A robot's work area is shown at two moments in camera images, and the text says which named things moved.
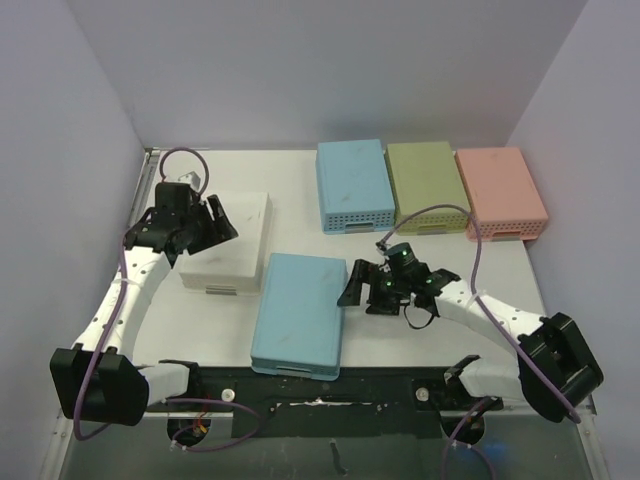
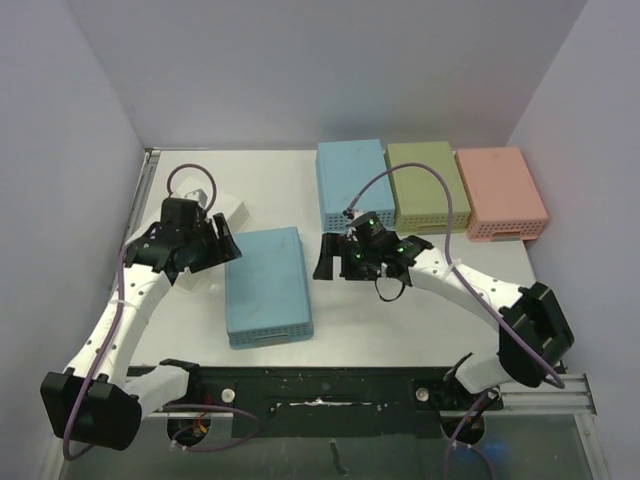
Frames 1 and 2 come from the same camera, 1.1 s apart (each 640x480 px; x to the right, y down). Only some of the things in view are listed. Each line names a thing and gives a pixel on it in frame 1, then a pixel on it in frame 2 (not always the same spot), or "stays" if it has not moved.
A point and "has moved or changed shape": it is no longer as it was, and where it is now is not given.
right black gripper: x=373 y=285 to x=343 y=259
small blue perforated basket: x=298 y=324 to x=267 y=295
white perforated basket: x=237 y=266 has moved or changed shape
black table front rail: x=360 y=403 stays
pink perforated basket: x=502 y=192 stays
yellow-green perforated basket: x=423 y=174 stays
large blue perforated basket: x=354 y=188 stays
